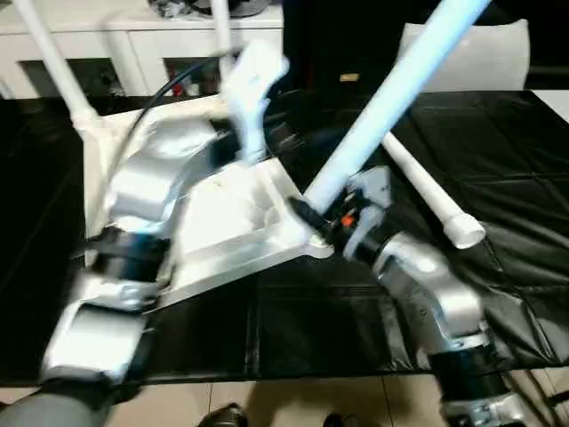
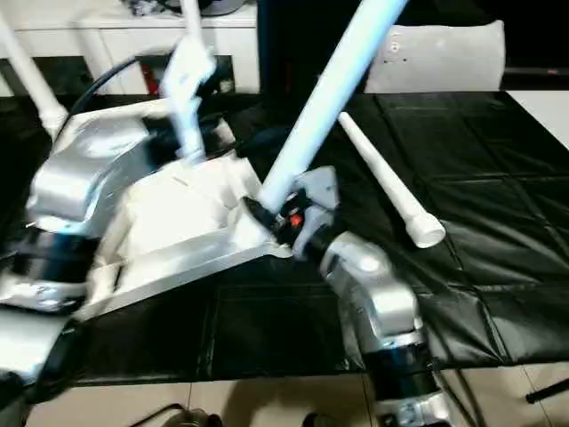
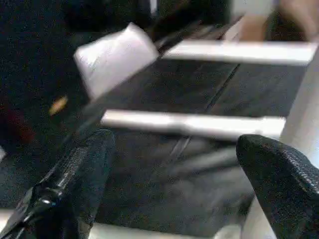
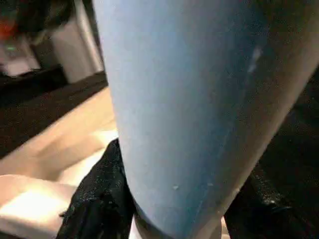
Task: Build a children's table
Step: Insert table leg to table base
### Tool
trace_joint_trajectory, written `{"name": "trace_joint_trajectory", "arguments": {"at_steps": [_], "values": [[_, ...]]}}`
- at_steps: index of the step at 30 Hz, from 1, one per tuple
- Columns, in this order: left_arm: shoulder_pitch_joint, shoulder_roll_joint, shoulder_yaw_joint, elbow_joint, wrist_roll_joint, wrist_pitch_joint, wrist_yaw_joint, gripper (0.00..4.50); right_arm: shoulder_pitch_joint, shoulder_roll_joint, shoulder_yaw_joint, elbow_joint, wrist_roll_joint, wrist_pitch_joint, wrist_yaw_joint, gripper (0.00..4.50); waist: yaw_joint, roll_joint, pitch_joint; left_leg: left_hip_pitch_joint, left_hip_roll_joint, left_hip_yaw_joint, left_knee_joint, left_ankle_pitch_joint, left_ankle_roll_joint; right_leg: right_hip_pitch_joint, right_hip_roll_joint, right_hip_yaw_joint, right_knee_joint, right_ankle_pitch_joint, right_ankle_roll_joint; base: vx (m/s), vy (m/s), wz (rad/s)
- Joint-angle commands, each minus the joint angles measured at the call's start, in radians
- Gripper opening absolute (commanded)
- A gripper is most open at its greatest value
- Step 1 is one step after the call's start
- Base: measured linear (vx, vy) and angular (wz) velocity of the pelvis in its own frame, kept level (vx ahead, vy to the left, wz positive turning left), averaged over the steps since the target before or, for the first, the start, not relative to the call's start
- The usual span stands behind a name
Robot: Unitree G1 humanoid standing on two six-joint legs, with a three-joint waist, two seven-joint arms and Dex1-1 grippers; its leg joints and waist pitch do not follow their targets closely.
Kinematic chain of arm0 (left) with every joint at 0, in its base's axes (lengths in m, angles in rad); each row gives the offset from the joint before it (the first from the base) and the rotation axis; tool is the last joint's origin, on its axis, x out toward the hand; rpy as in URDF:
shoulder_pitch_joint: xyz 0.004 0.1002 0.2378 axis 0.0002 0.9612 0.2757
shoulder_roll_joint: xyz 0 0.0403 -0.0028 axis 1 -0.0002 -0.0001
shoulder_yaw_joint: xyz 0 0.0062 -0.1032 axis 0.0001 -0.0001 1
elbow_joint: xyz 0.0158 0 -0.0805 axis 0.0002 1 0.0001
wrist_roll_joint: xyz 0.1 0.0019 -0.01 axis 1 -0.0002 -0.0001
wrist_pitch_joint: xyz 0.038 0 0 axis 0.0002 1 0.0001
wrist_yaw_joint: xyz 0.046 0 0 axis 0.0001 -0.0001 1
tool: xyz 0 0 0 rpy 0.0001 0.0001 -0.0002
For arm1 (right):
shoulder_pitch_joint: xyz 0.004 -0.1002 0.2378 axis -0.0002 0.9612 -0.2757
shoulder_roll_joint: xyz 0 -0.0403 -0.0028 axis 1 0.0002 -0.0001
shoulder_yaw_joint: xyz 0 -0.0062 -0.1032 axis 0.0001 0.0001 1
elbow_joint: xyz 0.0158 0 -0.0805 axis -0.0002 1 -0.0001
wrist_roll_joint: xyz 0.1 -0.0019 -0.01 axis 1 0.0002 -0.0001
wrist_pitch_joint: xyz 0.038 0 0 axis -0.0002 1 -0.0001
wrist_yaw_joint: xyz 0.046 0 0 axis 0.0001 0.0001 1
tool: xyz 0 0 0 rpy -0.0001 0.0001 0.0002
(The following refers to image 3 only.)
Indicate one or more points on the white bag with round fitting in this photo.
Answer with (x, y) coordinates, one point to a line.
(112, 62)

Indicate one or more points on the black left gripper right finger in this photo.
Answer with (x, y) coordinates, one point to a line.
(286, 189)

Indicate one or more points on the white flat board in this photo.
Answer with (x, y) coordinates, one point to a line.
(236, 52)

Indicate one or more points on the black box with gold label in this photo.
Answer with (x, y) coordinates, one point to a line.
(37, 62)

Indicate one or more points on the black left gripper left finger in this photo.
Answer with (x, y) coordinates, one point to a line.
(64, 189)

